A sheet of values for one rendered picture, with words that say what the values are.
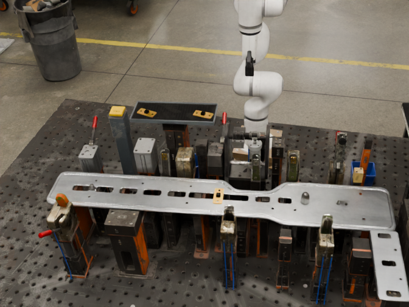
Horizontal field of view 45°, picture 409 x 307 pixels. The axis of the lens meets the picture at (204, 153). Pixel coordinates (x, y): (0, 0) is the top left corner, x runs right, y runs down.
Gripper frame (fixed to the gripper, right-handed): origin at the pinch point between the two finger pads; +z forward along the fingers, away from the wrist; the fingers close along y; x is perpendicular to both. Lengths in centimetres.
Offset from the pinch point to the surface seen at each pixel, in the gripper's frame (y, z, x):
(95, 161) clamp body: 11, 42, -67
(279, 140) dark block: 2.7, 32.8, 12.1
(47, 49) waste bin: -202, 109, -195
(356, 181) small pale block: 14, 43, 43
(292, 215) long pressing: 33, 45, 18
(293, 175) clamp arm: 11.6, 43.9, 18.2
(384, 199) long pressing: 21, 45, 53
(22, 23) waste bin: -200, 84, -209
